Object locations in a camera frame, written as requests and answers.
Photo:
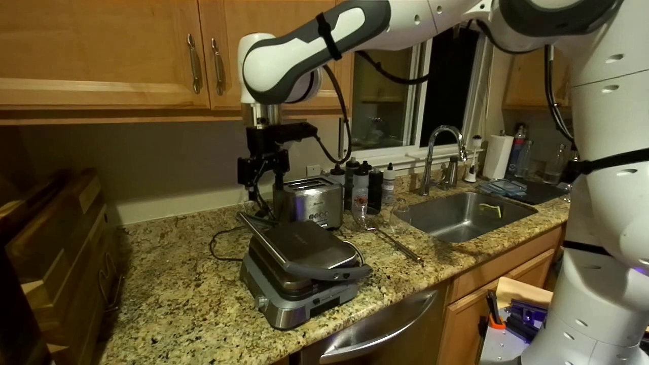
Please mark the dark dish drying mat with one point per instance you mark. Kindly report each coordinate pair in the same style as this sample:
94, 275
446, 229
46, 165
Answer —
534, 191

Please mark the chrome kitchen faucet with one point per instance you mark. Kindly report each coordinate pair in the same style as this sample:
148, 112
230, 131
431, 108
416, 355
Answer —
432, 145

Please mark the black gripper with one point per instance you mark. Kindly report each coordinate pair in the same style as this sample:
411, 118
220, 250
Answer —
264, 165

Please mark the grey grill sandwich maker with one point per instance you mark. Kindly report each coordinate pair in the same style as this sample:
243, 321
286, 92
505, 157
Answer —
305, 271

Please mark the stainless steel dishwasher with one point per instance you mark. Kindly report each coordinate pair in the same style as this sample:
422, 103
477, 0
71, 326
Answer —
378, 328

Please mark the white paper towel roll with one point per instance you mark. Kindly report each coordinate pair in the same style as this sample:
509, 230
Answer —
498, 157

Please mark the black water bottle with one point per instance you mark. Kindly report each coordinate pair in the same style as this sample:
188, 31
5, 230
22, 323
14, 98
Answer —
375, 191

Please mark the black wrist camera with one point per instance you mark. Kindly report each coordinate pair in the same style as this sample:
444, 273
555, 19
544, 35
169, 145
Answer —
292, 132

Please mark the small wooden wall cabinet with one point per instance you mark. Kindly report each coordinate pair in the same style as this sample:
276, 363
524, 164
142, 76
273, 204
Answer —
530, 85

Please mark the white soap dispenser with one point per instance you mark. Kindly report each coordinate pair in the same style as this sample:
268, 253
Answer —
472, 162

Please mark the white kitchen window frame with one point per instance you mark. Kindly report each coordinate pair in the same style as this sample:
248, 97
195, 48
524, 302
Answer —
412, 108

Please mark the long metal knife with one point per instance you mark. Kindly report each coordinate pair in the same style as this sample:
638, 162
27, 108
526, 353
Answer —
397, 244

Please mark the dark sports bottle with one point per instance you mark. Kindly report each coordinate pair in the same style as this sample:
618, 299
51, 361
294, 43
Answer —
361, 195

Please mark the clear bottle black cap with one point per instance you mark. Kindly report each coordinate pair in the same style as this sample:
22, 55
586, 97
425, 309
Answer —
387, 185
351, 180
335, 177

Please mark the purple tool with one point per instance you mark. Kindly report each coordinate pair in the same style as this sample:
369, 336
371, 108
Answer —
524, 318

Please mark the dark spray bottle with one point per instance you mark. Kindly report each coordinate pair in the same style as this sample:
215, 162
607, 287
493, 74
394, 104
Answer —
517, 152

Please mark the wooden sink cabinet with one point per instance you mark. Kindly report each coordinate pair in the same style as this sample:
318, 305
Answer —
466, 318

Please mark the stainless steel sink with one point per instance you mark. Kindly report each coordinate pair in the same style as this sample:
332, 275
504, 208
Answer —
466, 216

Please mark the stainless steel toaster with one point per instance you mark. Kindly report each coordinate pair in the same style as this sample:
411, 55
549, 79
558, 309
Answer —
312, 204

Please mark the striped wooden cutting board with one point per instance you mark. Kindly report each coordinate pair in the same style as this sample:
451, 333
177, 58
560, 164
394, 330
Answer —
67, 257

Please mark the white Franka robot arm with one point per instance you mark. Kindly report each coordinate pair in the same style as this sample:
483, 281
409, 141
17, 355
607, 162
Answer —
609, 134

